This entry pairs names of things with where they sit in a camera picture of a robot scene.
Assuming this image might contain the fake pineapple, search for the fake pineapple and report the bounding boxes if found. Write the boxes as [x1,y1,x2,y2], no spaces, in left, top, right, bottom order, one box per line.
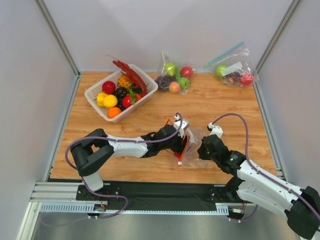
[117,75,132,91]

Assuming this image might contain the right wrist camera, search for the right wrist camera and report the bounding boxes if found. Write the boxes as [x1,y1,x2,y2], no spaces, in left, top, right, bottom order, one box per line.
[207,122,224,138]

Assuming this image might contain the green apple blue bag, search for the green apple blue bag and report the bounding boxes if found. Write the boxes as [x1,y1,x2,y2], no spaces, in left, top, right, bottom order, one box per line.
[215,65,228,77]

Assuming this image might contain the red apple back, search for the red apple back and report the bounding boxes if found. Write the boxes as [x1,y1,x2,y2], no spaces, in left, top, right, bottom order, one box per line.
[101,80,116,95]

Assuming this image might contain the orange fruit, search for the orange fruit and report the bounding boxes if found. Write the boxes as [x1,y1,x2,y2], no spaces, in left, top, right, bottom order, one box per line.
[107,106,122,119]

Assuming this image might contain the dark plum blue bag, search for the dark plum blue bag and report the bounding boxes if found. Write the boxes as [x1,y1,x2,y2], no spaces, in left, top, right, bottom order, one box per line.
[226,72,241,85]

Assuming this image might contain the peach in bag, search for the peach in bag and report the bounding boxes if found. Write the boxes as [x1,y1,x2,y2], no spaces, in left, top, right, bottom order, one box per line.
[169,81,181,94]

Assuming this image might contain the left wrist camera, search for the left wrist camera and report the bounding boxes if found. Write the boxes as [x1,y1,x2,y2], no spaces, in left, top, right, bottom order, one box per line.
[173,112,190,138]

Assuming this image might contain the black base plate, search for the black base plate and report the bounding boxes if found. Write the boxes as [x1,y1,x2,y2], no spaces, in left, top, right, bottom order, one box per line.
[76,179,244,210]

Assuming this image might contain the red apple front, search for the red apple front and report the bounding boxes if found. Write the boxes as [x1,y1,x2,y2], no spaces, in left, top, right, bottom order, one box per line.
[122,95,133,109]

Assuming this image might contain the black grape bunch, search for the black grape bunch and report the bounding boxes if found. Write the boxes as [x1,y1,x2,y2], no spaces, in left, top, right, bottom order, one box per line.
[116,98,126,111]

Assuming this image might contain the orange zip top bag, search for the orange zip top bag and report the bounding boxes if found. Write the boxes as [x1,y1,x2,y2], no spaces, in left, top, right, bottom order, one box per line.
[166,127,207,168]

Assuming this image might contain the blue zip top bag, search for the blue zip top bag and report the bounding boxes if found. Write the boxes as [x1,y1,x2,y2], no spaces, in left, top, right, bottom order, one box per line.
[203,41,259,87]

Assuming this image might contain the yellow lemon fruit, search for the yellow lemon fruit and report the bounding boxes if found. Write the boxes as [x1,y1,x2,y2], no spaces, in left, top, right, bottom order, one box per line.
[102,94,118,108]

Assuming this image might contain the yellow bell pepper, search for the yellow bell pepper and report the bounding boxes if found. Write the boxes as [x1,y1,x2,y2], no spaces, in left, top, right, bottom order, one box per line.
[96,92,108,108]

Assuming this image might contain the white slotted cable duct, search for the white slotted cable duct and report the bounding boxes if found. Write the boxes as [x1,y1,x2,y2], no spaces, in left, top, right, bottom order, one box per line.
[39,202,245,216]

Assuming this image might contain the green apple in bag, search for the green apple in bag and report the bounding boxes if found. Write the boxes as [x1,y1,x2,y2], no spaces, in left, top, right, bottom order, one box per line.
[178,77,190,89]

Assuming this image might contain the red apple in bag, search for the red apple in bag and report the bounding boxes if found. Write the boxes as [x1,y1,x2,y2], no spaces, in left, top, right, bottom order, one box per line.
[180,66,194,78]

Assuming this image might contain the red apple blue bag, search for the red apple blue bag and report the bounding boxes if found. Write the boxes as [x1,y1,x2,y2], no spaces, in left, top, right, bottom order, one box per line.
[240,72,254,86]

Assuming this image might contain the red fake lobster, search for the red fake lobster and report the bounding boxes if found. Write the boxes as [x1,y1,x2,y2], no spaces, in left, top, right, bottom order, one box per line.
[107,55,148,97]

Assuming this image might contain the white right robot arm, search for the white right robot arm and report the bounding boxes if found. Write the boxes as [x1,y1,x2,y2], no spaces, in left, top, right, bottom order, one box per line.
[197,134,320,240]

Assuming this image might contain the clear bag of fruit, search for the clear bag of fruit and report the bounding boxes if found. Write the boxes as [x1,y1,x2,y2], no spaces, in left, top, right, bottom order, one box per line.
[154,51,195,96]

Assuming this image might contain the purple grapes in bag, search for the purple grapes in bag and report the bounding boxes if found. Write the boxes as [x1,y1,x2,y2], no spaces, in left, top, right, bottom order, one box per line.
[154,75,176,93]

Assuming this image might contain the green pear in bag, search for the green pear in bag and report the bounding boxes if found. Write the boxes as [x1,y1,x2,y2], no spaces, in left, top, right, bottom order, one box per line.
[164,62,176,76]

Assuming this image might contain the dark purple plum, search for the dark purple plum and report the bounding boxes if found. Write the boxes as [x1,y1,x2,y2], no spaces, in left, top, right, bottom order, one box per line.
[114,87,128,99]

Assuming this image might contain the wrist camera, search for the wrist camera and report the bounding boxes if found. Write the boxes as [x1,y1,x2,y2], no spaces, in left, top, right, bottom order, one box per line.
[207,122,224,138]
[173,112,190,138]

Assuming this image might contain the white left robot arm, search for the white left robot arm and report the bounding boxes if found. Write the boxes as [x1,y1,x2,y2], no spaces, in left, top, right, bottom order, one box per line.
[67,124,189,192]

